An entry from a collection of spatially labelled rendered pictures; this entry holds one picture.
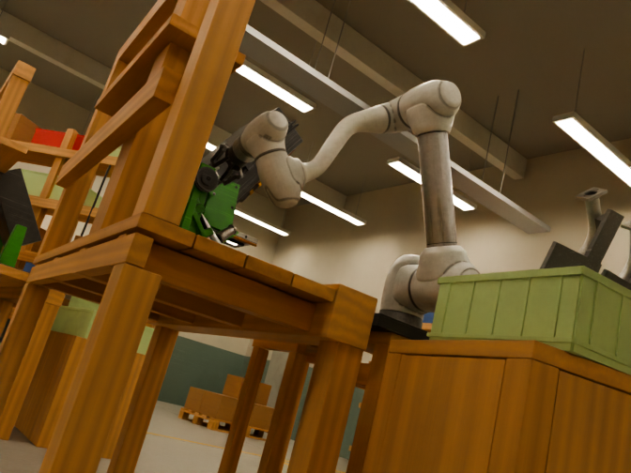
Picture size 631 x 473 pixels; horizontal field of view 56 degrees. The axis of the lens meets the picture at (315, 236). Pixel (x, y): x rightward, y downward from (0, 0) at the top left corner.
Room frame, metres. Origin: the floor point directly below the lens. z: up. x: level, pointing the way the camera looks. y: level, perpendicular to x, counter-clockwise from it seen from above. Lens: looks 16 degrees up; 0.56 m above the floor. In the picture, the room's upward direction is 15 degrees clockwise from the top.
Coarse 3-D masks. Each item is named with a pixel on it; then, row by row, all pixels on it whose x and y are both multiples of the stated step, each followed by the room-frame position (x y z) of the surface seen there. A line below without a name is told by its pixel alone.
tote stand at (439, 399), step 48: (384, 384) 1.55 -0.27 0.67; (432, 384) 1.36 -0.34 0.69; (480, 384) 1.21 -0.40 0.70; (528, 384) 1.09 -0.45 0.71; (576, 384) 1.13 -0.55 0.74; (624, 384) 1.17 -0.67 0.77; (384, 432) 1.51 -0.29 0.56; (432, 432) 1.33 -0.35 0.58; (480, 432) 1.19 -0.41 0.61; (528, 432) 1.09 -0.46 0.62; (576, 432) 1.13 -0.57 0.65; (624, 432) 1.17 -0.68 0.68
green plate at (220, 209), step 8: (232, 184) 2.07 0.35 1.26; (208, 192) 2.01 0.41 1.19; (216, 192) 2.03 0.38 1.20; (224, 192) 2.05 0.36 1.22; (232, 192) 2.07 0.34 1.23; (208, 200) 2.01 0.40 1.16; (216, 200) 2.03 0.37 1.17; (224, 200) 2.04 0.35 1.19; (232, 200) 2.06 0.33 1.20; (208, 208) 2.00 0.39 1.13; (216, 208) 2.02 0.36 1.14; (224, 208) 2.04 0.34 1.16; (232, 208) 2.06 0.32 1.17; (208, 216) 2.00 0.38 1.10; (216, 216) 2.02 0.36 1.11; (224, 216) 2.04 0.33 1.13; (232, 216) 2.05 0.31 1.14; (216, 224) 2.01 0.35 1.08; (224, 224) 2.03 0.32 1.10
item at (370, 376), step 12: (384, 348) 1.85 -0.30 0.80; (372, 360) 1.89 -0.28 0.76; (384, 360) 1.84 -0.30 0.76; (360, 372) 1.96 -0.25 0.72; (372, 372) 1.88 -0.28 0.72; (360, 384) 1.95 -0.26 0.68; (372, 384) 1.87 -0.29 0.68; (372, 396) 1.86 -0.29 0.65; (372, 408) 1.85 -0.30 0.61; (360, 420) 1.89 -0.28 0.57; (372, 420) 1.84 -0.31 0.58; (360, 432) 1.88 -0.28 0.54; (360, 444) 1.86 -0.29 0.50; (360, 456) 1.85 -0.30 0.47; (348, 468) 1.89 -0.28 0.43; (360, 468) 1.84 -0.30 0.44
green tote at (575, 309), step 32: (448, 288) 1.43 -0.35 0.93; (480, 288) 1.33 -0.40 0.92; (512, 288) 1.25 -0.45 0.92; (544, 288) 1.17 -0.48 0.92; (576, 288) 1.11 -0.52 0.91; (608, 288) 1.14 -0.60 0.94; (448, 320) 1.41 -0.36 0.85; (480, 320) 1.32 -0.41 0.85; (512, 320) 1.23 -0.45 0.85; (544, 320) 1.16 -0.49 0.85; (576, 320) 1.10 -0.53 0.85; (608, 320) 1.14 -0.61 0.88; (576, 352) 1.10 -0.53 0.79; (608, 352) 1.15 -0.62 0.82
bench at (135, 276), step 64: (64, 256) 1.97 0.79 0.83; (128, 256) 1.29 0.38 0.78; (192, 256) 1.45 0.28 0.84; (128, 320) 1.31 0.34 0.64; (192, 320) 2.35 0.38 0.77; (0, 384) 2.51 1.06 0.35; (320, 384) 1.62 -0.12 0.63; (64, 448) 1.29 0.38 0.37; (128, 448) 2.81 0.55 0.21; (320, 448) 1.60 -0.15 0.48
